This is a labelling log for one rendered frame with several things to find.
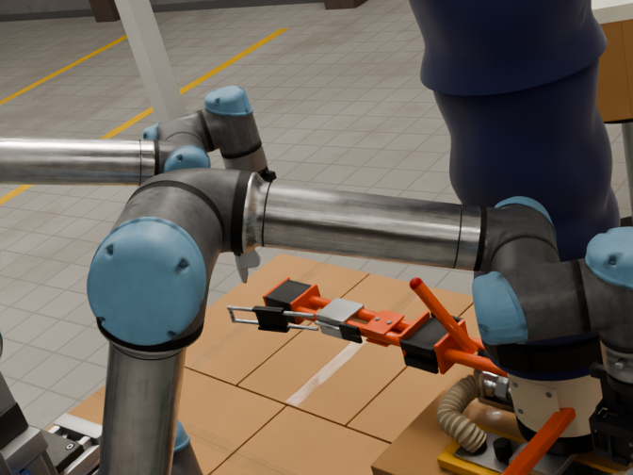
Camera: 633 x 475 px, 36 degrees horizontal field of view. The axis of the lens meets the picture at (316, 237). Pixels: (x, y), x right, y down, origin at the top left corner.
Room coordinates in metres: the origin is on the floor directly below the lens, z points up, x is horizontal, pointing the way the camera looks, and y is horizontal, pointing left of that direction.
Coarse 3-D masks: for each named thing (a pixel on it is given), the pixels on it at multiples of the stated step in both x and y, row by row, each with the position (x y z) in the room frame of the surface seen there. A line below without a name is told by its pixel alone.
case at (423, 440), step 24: (432, 408) 1.39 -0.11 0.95; (480, 408) 1.35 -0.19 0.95; (408, 432) 1.35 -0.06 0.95; (432, 432) 1.33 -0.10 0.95; (504, 432) 1.28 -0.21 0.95; (384, 456) 1.30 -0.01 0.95; (408, 456) 1.28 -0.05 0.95; (432, 456) 1.27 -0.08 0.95; (576, 456) 1.17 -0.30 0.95; (600, 456) 1.16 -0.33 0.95
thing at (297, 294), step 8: (288, 280) 1.70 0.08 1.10; (272, 288) 1.69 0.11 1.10; (280, 288) 1.68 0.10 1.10; (288, 288) 1.67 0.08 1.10; (296, 288) 1.66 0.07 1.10; (304, 288) 1.65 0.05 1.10; (312, 288) 1.65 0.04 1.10; (264, 296) 1.67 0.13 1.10; (272, 296) 1.66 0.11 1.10; (280, 296) 1.65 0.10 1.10; (288, 296) 1.64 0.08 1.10; (296, 296) 1.63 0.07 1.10; (304, 296) 1.63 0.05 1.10; (272, 304) 1.65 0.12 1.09; (280, 304) 1.64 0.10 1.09; (288, 304) 1.62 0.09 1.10; (296, 304) 1.61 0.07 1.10; (304, 304) 1.63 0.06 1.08; (288, 320) 1.63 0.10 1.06; (296, 320) 1.61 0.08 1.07
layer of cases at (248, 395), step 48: (240, 288) 2.77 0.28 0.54; (336, 288) 2.59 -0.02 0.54; (384, 288) 2.52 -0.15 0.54; (432, 288) 2.44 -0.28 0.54; (240, 336) 2.48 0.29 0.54; (288, 336) 2.41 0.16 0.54; (192, 384) 2.31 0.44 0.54; (240, 384) 2.24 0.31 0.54; (288, 384) 2.18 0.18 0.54; (336, 384) 2.12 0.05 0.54; (384, 384) 2.06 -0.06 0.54; (432, 384) 2.00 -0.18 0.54; (192, 432) 2.09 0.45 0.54; (240, 432) 2.03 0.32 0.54; (288, 432) 1.98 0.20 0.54; (336, 432) 1.92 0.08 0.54; (384, 432) 1.87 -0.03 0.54
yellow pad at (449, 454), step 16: (496, 432) 1.26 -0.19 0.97; (448, 448) 1.25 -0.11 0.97; (464, 448) 1.24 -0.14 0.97; (480, 448) 1.23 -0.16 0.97; (496, 448) 1.19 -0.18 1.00; (512, 448) 1.20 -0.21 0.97; (448, 464) 1.22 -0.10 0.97; (464, 464) 1.21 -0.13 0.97; (480, 464) 1.19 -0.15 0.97; (496, 464) 1.18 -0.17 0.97; (576, 464) 1.13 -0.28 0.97; (592, 464) 1.13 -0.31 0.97
